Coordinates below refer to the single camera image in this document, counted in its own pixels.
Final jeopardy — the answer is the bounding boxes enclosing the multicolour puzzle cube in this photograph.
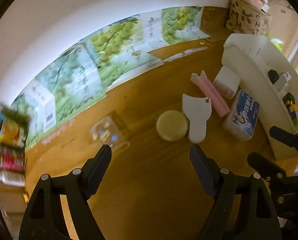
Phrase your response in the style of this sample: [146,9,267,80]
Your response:
[287,104,298,130]

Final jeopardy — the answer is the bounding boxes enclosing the clear acrylic sticker box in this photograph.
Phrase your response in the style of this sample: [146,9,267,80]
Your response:
[89,115,130,152]

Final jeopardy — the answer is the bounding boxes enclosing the blue white plastic floss box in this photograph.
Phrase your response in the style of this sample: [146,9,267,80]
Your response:
[223,89,260,142]

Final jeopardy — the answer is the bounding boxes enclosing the round cream compact mirror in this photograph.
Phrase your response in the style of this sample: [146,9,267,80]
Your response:
[156,110,189,142]

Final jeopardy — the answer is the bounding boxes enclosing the white cat-shaped case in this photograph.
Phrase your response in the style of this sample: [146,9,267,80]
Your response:
[182,94,212,144]

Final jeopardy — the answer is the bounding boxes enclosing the pink hair roller clip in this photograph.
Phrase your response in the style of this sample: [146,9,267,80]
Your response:
[190,70,230,118]

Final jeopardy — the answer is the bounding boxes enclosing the white square charger box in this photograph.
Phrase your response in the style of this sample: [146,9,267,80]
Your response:
[212,66,240,100]

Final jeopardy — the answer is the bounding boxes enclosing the green gold perfume bottle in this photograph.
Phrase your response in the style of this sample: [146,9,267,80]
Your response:
[282,92,296,106]

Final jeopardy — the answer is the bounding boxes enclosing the black power adapter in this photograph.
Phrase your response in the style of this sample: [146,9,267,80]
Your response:
[268,69,279,85]

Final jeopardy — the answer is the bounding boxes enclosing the white plastic storage bin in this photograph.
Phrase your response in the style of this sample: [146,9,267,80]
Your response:
[221,32,298,162]

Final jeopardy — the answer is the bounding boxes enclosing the pink snack can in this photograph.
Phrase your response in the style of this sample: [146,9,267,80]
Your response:
[0,147,25,172]

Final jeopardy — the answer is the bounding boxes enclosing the orange juice carton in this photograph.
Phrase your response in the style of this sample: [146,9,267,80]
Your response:
[0,107,29,149]

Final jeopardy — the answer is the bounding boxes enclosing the green tissue pack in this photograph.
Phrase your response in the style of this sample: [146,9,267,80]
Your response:
[269,37,284,52]

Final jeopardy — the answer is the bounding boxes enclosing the green grape printed cardboard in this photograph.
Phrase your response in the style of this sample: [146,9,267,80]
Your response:
[11,6,207,148]

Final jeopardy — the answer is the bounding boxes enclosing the beige letter-print fabric bag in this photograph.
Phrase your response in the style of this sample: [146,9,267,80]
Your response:
[225,0,272,35]

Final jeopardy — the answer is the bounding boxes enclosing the brown cardboard with drawing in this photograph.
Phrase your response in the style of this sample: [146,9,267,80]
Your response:
[200,7,231,43]

